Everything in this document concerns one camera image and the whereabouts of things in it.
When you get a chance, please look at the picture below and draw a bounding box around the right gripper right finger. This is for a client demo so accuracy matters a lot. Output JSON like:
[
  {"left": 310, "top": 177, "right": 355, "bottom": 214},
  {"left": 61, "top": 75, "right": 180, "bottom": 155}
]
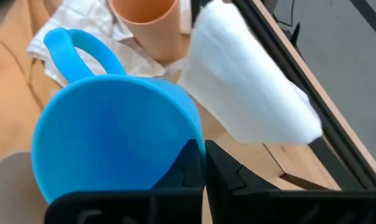
[{"left": 205, "top": 139, "right": 376, "bottom": 224}]

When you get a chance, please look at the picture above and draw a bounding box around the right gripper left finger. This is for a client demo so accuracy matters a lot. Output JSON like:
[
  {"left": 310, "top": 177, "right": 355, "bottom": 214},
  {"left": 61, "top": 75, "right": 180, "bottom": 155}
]
[{"left": 44, "top": 138, "right": 206, "bottom": 224}]

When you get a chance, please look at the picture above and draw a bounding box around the blue plastic mug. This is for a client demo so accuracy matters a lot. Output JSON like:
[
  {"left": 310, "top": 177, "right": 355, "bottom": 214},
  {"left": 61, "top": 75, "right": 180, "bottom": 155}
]
[{"left": 31, "top": 27, "right": 206, "bottom": 205}]

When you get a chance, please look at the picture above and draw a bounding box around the peach orange plastic cup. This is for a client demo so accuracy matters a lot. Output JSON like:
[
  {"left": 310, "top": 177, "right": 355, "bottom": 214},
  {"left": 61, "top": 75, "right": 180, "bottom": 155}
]
[{"left": 108, "top": 0, "right": 184, "bottom": 65}]

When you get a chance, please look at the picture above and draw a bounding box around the white towel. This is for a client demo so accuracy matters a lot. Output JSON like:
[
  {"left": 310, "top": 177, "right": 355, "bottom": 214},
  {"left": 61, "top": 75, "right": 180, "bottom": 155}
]
[{"left": 177, "top": 0, "right": 324, "bottom": 146}]

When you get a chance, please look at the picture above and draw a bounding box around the yellow waffle-weave cloth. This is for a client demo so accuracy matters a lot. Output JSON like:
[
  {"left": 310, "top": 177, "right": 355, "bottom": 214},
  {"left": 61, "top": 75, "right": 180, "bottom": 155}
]
[{"left": 0, "top": 0, "right": 67, "bottom": 164}]

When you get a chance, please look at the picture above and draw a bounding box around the white crumpled cloth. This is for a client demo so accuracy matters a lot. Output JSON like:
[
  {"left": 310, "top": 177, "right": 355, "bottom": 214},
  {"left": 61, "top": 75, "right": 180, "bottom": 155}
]
[{"left": 25, "top": 0, "right": 193, "bottom": 88}]

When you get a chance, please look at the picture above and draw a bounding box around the black metal frame rail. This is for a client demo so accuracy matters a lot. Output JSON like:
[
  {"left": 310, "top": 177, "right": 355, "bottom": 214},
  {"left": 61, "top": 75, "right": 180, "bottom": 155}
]
[{"left": 231, "top": 0, "right": 376, "bottom": 191}]

